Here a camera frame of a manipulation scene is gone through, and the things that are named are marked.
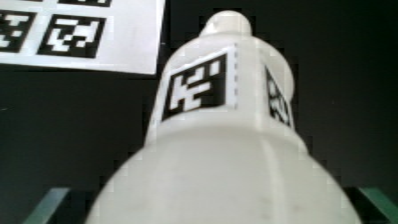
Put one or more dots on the white lamp bulb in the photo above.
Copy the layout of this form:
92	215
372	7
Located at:
223	171

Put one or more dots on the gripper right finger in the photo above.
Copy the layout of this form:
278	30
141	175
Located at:
376	206

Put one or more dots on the white marker sheet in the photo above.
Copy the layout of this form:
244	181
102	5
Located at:
83	34

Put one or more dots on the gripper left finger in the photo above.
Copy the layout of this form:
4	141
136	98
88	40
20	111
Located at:
42	215

